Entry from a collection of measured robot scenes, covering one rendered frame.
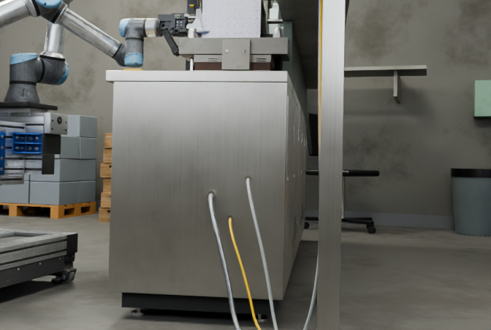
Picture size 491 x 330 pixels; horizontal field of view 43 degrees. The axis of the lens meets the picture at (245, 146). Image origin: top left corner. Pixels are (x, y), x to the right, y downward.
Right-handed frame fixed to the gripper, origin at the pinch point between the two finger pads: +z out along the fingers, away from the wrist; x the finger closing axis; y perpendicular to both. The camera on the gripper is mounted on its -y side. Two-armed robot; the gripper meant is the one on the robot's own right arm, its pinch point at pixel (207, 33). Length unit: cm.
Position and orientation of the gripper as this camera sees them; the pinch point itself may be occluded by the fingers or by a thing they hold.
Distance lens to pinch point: 251.2
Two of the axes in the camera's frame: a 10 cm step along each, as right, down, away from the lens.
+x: 1.2, 0.3, 9.9
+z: 9.9, 0.2, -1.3
